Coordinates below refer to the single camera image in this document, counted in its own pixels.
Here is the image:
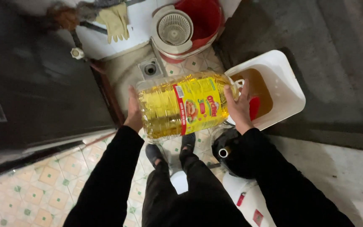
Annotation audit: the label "person's right hand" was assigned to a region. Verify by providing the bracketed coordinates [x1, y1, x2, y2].
[223, 79, 255, 135]

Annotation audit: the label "person's left hand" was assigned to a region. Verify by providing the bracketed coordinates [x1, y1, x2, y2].
[124, 86, 144, 133]

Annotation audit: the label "large clear cooking oil bottle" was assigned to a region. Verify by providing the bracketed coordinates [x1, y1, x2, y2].
[136, 71, 244, 141]

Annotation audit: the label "red bottle cap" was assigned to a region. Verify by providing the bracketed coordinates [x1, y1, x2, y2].
[249, 96, 261, 121]

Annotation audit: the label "black bag with tube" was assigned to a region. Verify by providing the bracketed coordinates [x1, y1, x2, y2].
[211, 127, 258, 179]

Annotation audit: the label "person's left shoe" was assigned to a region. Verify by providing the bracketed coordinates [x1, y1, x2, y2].
[145, 144, 167, 169]

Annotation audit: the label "person's shoe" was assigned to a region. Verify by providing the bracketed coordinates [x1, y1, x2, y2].
[145, 144, 167, 169]
[180, 132, 196, 154]

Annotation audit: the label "floor drain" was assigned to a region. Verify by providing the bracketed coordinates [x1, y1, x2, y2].
[138, 58, 164, 80]

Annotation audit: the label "white square plastic basin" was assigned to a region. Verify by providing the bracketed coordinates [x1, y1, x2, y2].
[224, 50, 306, 131]

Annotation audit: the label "person's right shoe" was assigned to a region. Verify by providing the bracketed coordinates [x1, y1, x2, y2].
[180, 132, 196, 154]

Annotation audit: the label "white round lid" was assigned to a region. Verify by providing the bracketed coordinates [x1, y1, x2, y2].
[170, 170, 189, 195]

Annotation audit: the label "white round valve knob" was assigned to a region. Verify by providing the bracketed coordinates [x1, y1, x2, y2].
[70, 47, 85, 60]

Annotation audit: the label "red lighter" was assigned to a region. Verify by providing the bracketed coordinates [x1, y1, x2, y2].
[236, 192, 247, 207]

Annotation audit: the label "white spinner basket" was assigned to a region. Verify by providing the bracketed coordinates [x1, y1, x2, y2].
[151, 5, 194, 55]

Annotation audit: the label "yellow rubber glove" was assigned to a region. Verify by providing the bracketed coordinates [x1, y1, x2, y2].
[95, 3, 130, 44]

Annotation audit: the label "red mop bucket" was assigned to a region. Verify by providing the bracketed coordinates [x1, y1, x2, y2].
[151, 0, 225, 64]

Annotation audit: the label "person's legs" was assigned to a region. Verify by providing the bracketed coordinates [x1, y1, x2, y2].
[141, 148, 252, 227]

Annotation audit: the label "dark door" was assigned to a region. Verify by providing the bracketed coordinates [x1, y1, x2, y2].
[0, 0, 126, 183]

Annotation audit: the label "brown mop head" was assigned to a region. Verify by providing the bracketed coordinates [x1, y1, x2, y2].
[47, 4, 80, 31]

